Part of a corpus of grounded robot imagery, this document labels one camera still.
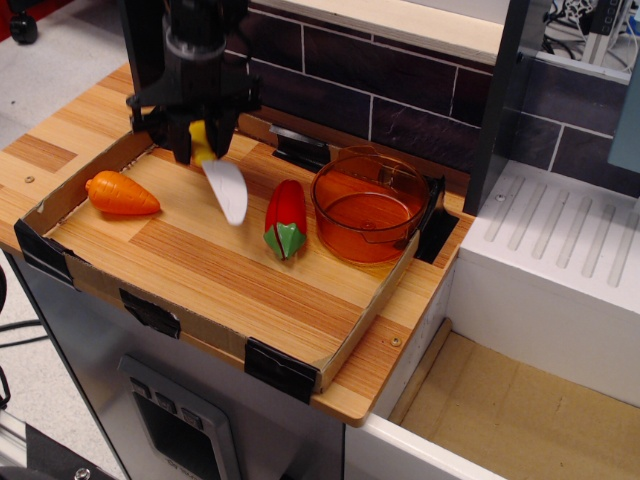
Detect red green toy pepper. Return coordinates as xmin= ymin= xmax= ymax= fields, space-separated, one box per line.
xmin=263 ymin=180 xmax=307 ymax=260

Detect dark grey right post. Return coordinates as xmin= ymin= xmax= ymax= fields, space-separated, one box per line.
xmin=464 ymin=1 xmax=550 ymax=215

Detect white cables in background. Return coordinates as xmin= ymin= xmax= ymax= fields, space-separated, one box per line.
xmin=542 ymin=0 xmax=640 ymax=76

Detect white toy sink unit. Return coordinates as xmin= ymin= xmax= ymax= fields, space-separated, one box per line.
xmin=344 ymin=163 xmax=639 ymax=479

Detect black cables on floor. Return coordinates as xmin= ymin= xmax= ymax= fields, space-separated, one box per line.
xmin=0 ymin=264 xmax=50 ymax=480

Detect grey toy oven front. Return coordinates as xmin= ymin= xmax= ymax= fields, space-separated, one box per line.
xmin=9 ymin=256 xmax=344 ymax=479

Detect black office chair wheel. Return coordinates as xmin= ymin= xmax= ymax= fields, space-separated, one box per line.
xmin=7 ymin=0 xmax=40 ymax=45

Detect orange plastic toy carrot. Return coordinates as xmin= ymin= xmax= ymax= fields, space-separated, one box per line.
xmin=85 ymin=170 xmax=161 ymax=215

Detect yellow handled white toy knife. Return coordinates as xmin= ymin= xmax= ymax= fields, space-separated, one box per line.
xmin=189 ymin=120 xmax=248 ymax=226

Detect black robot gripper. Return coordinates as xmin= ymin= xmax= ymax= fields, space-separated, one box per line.
xmin=127 ymin=1 xmax=259 ymax=165

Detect transparent orange plastic pot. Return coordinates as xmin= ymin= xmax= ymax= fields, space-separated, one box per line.
xmin=311 ymin=146 xmax=430 ymax=264

